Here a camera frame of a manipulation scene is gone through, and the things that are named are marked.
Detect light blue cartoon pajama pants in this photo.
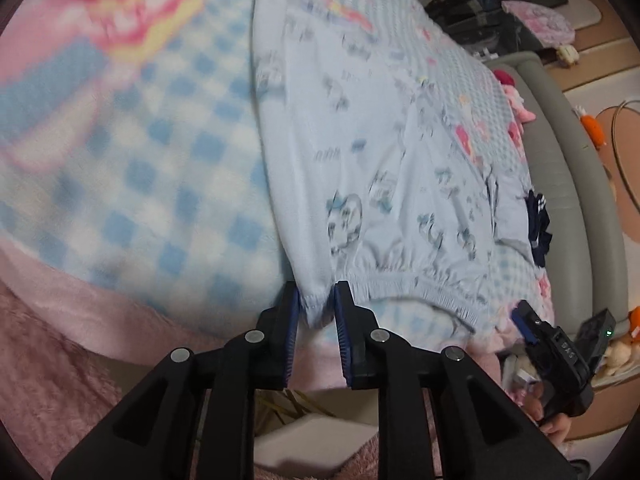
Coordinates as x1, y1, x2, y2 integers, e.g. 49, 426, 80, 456
252, 0, 550, 340

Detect person's right hand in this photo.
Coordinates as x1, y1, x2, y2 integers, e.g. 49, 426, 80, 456
522, 382, 572, 448

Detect grey padded headboard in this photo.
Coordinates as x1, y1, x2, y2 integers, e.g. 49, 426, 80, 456
487, 52, 629, 338

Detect navy striped folded garment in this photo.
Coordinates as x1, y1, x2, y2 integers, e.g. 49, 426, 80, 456
525, 190, 552, 268

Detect orange carrot plush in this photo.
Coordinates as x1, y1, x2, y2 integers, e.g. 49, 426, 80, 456
574, 106, 606, 150

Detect blue checkered cartoon blanket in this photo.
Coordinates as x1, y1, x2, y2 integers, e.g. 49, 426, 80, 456
1, 0, 555, 365

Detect pink plush toy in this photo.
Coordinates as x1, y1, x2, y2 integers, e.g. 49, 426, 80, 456
502, 84, 536, 124

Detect red round plush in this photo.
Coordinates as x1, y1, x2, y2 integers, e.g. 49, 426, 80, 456
492, 70, 515, 87

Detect pink garment hanging on wardrobe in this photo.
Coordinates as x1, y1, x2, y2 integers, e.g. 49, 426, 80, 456
501, 0, 575, 48

